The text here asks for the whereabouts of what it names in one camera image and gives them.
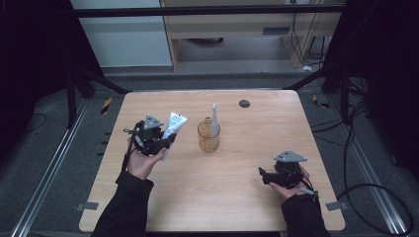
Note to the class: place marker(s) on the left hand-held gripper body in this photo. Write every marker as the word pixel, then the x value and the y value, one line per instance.
pixel 148 140

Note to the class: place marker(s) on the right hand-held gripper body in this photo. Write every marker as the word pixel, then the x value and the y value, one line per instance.
pixel 289 173

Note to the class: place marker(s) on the white toothpaste tube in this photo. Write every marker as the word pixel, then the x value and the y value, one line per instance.
pixel 174 123

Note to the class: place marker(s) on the amber transparent cup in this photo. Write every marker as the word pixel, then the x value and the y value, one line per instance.
pixel 208 141

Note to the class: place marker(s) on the white electric toothbrush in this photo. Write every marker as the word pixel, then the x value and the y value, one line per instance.
pixel 214 121

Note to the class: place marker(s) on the person's right hand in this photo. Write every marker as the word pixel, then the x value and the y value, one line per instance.
pixel 293 192

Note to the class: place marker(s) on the person's left hand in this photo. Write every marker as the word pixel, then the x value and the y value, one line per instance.
pixel 142 164

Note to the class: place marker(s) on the black yellow floor tape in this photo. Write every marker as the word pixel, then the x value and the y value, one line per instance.
pixel 320 102
pixel 106 105

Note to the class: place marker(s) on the dark round table grommet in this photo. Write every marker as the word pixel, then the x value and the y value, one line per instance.
pixel 244 104

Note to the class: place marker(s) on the black metal stand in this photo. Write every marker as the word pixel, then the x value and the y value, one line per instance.
pixel 344 95
pixel 71 98

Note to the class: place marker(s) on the white cabinet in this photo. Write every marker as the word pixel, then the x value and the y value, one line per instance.
pixel 125 42

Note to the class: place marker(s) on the small white floor object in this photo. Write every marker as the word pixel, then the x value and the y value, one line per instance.
pixel 307 68

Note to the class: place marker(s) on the light wooden desk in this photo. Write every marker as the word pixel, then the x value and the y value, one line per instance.
pixel 230 26

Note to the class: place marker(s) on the dark curtain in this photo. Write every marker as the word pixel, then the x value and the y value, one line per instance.
pixel 388 65
pixel 33 65

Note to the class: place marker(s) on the grey table bracket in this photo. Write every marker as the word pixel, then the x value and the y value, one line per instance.
pixel 87 206
pixel 336 206

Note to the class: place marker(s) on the aluminium floor rail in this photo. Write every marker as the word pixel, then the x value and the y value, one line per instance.
pixel 49 171
pixel 372 171

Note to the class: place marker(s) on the black horizontal frame bar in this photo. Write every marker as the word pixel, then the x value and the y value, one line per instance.
pixel 197 11

